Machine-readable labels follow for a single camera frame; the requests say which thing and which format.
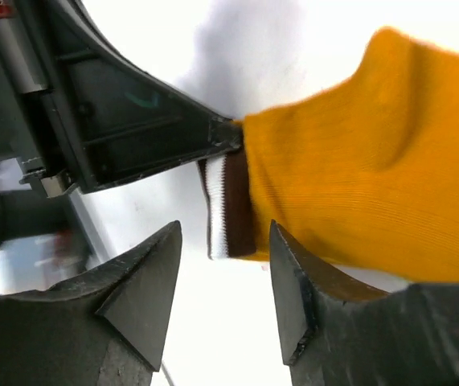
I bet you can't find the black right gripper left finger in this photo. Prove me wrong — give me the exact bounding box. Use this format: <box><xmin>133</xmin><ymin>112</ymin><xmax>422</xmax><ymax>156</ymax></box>
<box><xmin>0</xmin><ymin>221</ymin><xmax>182</xmax><ymax>385</ymax></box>

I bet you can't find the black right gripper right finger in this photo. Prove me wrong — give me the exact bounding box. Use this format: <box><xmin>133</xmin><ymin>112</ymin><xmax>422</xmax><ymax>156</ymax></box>
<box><xmin>269</xmin><ymin>223</ymin><xmax>459</xmax><ymax>385</ymax></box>

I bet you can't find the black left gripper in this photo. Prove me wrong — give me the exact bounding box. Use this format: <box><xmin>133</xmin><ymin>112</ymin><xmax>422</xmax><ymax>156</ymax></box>
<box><xmin>0</xmin><ymin>1</ymin><xmax>92</xmax><ymax>245</ymax></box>

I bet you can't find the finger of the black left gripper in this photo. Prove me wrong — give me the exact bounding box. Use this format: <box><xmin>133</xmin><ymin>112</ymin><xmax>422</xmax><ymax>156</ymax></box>
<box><xmin>47</xmin><ymin>1</ymin><xmax>243</xmax><ymax>193</ymax></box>

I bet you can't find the yellow sock with brown cuff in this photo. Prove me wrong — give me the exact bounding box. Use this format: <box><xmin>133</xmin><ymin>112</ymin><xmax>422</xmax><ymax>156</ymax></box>
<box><xmin>199</xmin><ymin>28</ymin><xmax>459</xmax><ymax>282</ymax></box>

